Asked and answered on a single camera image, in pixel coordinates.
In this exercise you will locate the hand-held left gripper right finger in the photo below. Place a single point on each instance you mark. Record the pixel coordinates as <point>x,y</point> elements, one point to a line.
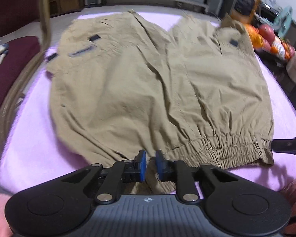
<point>159,165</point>

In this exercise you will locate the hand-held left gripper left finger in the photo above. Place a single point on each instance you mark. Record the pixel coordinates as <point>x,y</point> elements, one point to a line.
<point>141,165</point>

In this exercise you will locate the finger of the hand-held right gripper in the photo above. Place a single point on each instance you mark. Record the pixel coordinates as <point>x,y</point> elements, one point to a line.
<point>288,145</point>

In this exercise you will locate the khaki cargo pants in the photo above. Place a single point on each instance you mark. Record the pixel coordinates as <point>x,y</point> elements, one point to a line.
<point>150,91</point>

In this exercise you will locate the fruit in white foam net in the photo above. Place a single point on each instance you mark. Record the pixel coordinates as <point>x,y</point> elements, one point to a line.
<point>277,46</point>

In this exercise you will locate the large orange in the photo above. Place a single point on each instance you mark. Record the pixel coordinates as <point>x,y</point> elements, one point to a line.
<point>255,38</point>

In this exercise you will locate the red apple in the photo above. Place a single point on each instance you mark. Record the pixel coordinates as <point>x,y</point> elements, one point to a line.
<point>267,33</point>

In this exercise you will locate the pink towel mat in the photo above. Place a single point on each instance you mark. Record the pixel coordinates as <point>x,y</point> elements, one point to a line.
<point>27,153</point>

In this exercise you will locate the mint green chair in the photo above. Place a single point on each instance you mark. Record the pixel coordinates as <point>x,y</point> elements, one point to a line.
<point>283,17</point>

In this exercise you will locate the orange juice bottle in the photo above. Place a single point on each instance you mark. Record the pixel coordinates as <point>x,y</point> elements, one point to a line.
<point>245,2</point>

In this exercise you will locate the maroon chair with gold frame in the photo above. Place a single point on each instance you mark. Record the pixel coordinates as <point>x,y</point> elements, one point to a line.
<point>12,59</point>

